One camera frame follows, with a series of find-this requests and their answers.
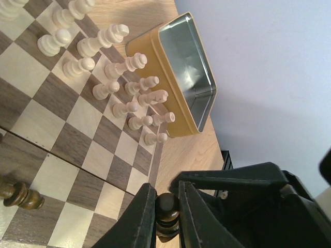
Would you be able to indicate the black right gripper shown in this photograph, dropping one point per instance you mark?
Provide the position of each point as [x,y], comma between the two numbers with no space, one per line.
[287,218]

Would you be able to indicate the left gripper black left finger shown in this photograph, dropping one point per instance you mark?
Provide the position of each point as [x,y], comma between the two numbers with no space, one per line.
[137,225]

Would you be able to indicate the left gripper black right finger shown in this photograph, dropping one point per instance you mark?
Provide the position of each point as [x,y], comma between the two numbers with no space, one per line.
[198,227]

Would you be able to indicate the dark pawn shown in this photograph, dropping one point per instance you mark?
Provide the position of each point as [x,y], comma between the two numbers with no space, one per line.
[167,215]

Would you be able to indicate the wooden chess board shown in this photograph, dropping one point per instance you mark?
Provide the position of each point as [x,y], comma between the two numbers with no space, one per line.
[81,202]

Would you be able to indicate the pile of dark chess pieces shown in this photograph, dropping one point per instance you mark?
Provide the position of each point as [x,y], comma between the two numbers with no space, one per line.
[19,194]

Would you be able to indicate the white chess piece row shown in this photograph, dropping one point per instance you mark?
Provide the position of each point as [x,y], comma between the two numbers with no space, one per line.
[42,110]

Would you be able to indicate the gold tin box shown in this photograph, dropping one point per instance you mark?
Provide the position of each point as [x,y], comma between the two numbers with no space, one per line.
[176,55]

